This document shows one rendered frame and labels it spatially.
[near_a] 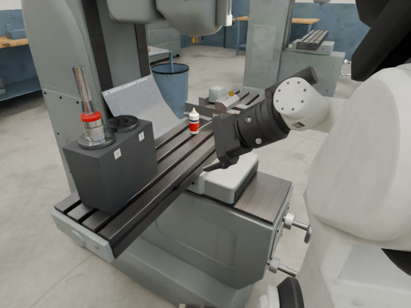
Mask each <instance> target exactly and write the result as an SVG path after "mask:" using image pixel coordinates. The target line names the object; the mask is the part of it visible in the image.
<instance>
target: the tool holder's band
mask: <svg viewBox="0 0 411 308"><path fill-rule="evenodd" d="M101 117H102V115H101V113H100V112H99V111H95V114H94V115H91V116H86V115H85V113H82V114H81V115H80V118H81V120H82V121H83V122H93V121H96V120H99V119H101Z"/></svg>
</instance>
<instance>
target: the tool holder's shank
mask: <svg viewBox="0 0 411 308"><path fill-rule="evenodd" d="M72 70H73V74H74V77H75V81H76V85H77V88H78V92H79V94H80V99H81V105H82V112H84V113H85V115H86V116H92V115H94V114H95V111H96V110H97V109H96V107H95V105H94V102H93V100H92V97H91V92H90V89H89V85H88V81H87V77H86V72H85V69H84V66H83V65H76V66H73V67H72Z"/></svg>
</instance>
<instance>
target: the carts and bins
mask: <svg viewBox="0 0 411 308"><path fill-rule="evenodd" d="M148 50H149V57H153V56H158V55H162V54H167V53H169V63H168V64H159V65H155V66H153V67H152V68H151V71H152V74H153V77H154V80H155V82H156V84H157V86H158V88H159V90H160V93H161V95H162V97H163V99H164V101H165V102H166V104H167V105H168V106H169V107H170V109H171V110H172V112H173V113H174V114H175V115H176V117H177V118H178V119H183V118H185V116H184V112H185V102H186V101H188V71H189V66H187V65H185V64H176V63H173V58H172V53H173V50H172V49H169V50H168V49H162V48H156V47H152V46H148Z"/></svg>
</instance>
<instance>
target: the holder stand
mask: <svg viewBox="0 0 411 308"><path fill-rule="evenodd" d="M103 125H104V128H105V133H106V137H105V138H103V139H101V140H99V141H88V140H87V139H86V135H85V133H83V134H82V135H80V136H79V137H78V139H76V140H75V141H73V142H71V143H69V144H67V145H65V146H64V147H63V148H62V149H63V152H64V155H65V158H66V160H67V164H68V166H69V169H70V172H71V175H72V177H73V181H74V183H75V186H76V189H77V191H78V194H79V197H80V200H81V202H82V203H84V204H86V205H89V206H92V207H94V208H97V209H99V210H102V211H105V212H107V213H109V214H112V215H114V214H115V213H116V212H117V211H118V210H119V209H120V208H121V207H122V206H123V205H125V204H126V203H127V202H128V201H129V200H130V199H131V198H132V197H133V196H134V195H135V194H136V193H137V192H138V191H139V190H140V189H141V188H142V187H143V186H144V185H145V184H146V183H147V182H148V181H149V180H150V179H151V178H152V177H153V176H154V175H155V174H156V173H157V172H158V166H157V156H156V151H155V141H154V132H153V126H152V122H151V121H148V120H143V119H138V118H137V117H135V116H133V115H119V116H116V117H113V118H110V119H109V120H107V121H106V123H105V124H103Z"/></svg>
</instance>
